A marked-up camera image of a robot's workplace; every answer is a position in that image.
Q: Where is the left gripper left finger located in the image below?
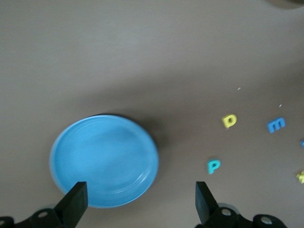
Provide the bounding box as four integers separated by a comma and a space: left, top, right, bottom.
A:
14, 181, 88, 228

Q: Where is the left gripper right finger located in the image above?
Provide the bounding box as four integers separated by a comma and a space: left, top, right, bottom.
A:
195, 181, 254, 228

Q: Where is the teal letter p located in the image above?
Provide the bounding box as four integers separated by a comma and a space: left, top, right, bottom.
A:
207, 159, 221, 175

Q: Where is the yellow letter d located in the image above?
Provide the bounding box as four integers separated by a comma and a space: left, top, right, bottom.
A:
221, 114, 238, 129

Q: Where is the blue letter m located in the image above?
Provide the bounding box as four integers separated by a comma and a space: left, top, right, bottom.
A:
266, 117, 286, 133

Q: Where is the blue plate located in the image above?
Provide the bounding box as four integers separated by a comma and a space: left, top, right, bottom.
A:
49, 114, 160, 209

